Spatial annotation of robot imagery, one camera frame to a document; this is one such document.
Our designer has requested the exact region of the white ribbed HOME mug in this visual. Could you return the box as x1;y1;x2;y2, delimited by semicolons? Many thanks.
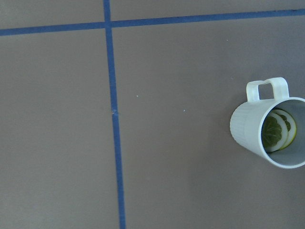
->
230;77;305;169

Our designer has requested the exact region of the lemon slice front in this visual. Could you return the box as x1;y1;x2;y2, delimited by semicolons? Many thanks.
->
261;112;288;153

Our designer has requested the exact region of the lemon slice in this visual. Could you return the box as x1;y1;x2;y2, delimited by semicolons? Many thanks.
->
261;112;288;153
273;109;297;150

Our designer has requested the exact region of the lemon slice back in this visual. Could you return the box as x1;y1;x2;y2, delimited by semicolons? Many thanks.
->
273;109;297;150

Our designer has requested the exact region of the brown paper table cover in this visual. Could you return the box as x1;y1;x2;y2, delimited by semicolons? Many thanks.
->
0;0;305;229

